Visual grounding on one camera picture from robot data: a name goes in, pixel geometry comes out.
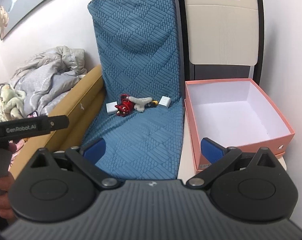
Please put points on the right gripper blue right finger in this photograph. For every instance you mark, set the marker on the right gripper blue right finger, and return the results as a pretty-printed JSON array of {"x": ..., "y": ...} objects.
[{"x": 211, "y": 150}]

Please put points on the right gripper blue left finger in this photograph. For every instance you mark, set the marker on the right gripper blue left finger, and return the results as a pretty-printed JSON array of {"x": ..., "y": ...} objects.
[{"x": 94, "y": 151}]

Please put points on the red black toy figure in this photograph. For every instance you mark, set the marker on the red black toy figure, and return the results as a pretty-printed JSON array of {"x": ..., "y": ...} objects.
[{"x": 125, "y": 107}]

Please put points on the white fluffy hair clip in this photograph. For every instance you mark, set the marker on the white fluffy hair clip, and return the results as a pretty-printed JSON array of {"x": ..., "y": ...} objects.
[{"x": 139, "y": 103}]

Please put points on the white charger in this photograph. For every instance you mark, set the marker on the white charger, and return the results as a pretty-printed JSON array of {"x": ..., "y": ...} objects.
[
  {"x": 111, "y": 108},
  {"x": 165, "y": 101}
]

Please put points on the person's left hand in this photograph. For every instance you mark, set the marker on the person's left hand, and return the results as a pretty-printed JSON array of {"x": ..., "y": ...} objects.
[{"x": 6, "y": 180}]

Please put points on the green plush toy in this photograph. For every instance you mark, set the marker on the green plush toy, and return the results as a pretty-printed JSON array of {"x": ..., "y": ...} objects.
[{"x": 11, "y": 103}]

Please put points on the pink cardboard box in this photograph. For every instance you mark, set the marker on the pink cardboard box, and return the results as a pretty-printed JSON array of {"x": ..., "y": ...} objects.
[{"x": 234, "y": 112}]

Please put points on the grey crumpled duvet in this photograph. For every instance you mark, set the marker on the grey crumpled duvet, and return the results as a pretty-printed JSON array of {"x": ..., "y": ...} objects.
[{"x": 48, "y": 76}]

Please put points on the yellow black screwdriver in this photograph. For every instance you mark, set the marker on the yellow black screwdriver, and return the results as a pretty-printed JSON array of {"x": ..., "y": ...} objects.
[{"x": 152, "y": 104}]

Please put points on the blue textured chair cover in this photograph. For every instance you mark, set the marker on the blue textured chair cover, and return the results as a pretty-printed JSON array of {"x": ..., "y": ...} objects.
[{"x": 138, "y": 49}]

